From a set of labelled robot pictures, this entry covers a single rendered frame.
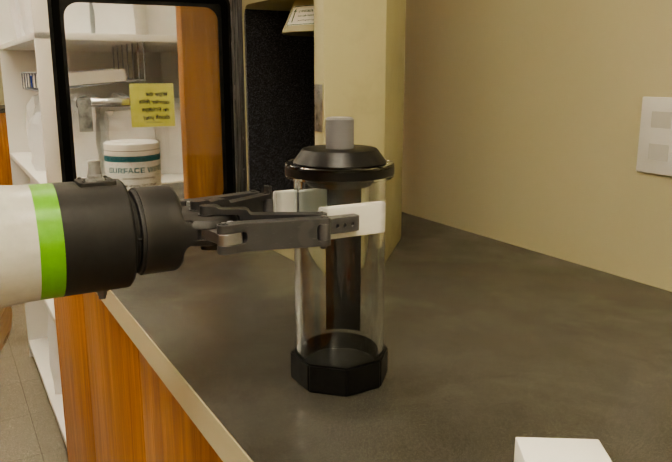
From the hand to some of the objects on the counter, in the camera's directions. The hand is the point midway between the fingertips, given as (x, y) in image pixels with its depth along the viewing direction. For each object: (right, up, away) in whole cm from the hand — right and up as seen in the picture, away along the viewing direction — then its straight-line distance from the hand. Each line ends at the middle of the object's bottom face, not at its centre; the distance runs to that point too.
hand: (336, 209), depth 67 cm
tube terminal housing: (+1, -6, +57) cm, 57 cm away
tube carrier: (0, -16, +4) cm, 17 cm away
